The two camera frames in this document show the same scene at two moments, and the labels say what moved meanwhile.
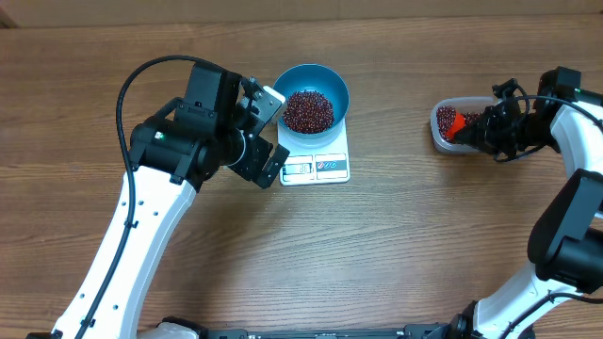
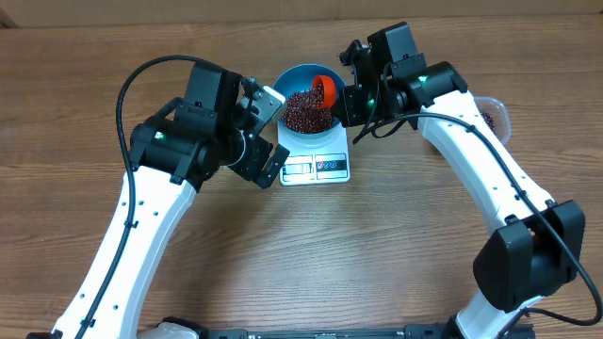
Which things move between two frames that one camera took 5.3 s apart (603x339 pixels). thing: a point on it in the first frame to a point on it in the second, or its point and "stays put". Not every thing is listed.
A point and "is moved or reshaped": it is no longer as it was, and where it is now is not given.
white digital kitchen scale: [308, 164] stays put
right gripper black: [488, 130] to [349, 106]
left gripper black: [257, 153] stays put
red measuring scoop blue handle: [459, 121] is moved or reshaped
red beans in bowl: [308, 112] stays put
